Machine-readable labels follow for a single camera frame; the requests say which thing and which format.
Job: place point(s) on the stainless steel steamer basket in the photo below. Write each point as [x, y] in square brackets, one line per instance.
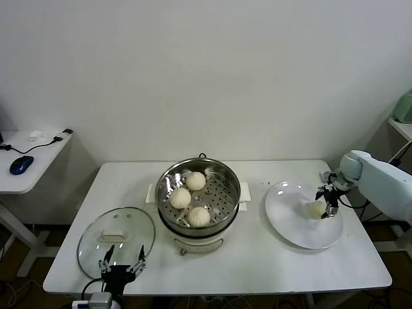
[219, 222]

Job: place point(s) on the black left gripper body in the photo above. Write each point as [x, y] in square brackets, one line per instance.
[117, 274]

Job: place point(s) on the round glass pot lid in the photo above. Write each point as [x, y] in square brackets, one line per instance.
[96, 225]

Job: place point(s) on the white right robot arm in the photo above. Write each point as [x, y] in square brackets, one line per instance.
[380, 183]

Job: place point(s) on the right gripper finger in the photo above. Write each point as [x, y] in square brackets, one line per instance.
[331, 209]
[319, 194]

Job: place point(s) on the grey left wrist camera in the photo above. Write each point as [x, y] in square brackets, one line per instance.
[99, 300]

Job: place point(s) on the white shelf board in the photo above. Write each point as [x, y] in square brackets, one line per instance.
[402, 128]

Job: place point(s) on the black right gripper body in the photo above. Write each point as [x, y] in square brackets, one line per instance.
[331, 192]

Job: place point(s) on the white round plate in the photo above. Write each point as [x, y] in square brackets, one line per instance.
[280, 193]

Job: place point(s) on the white side desk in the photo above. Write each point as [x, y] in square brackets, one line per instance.
[38, 161]

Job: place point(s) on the white steamed baozi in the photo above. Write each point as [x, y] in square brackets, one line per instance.
[180, 198]
[199, 217]
[195, 181]
[316, 210]

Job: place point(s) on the blue computer mouse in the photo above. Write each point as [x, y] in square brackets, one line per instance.
[21, 164]

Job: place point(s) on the dark monitor edge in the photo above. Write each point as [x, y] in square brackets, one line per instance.
[1, 128]

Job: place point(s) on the small white crumpled object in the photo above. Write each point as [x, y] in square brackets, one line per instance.
[36, 135]

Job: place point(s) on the pale green appliance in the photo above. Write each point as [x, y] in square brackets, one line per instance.
[405, 109]

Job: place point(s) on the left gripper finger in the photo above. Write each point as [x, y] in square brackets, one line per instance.
[138, 264]
[104, 262]

